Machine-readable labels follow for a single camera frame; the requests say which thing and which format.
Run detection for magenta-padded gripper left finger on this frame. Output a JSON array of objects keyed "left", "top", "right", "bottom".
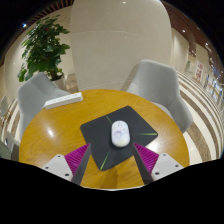
[{"left": 41, "top": 143, "right": 92, "bottom": 186}]

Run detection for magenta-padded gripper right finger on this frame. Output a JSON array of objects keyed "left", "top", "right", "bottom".
[{"left": 131, "top": 142, "right": 184, "bottom": 186}]

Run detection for white computer mouse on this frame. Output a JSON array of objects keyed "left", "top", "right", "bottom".
[{"left": 110, "top": 120, "right": 131, "bottom": 148}]

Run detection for black mouse pad green lines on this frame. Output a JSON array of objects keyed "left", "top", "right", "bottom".
[{"left": 79, "top": 105, "right": 159, "bottom": 172}]

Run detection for white power strip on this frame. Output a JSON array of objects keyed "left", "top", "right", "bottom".
[{"left": 42, "top": 92, "right": 84, "bottom": 110}]

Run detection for grey-green armchair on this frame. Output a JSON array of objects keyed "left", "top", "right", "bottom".
[{"left": 0, "top": 131, "right": 21, "bottom": 162}]

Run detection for light grey shell chair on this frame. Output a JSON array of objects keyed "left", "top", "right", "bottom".
[
  {"left": 121, "top": 59, "right": 194, "bottom": 134},
  {"left": 17, "top": 72, "right": 73, "bottom": 141}
]

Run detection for large green potted plant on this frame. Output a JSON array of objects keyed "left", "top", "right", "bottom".
[{"left": 17, "top": 14, "right": 71, "bottom": 90}]

